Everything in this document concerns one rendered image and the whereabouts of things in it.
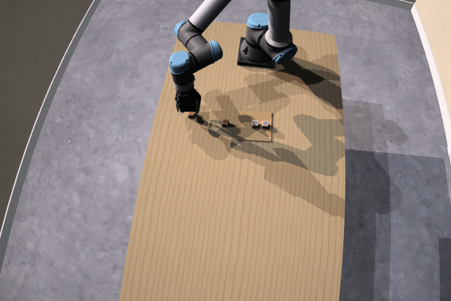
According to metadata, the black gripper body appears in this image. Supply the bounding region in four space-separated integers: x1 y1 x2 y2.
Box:
176 85 196 112

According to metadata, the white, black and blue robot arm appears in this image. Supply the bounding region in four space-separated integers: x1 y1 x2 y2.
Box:
169 0 298 92

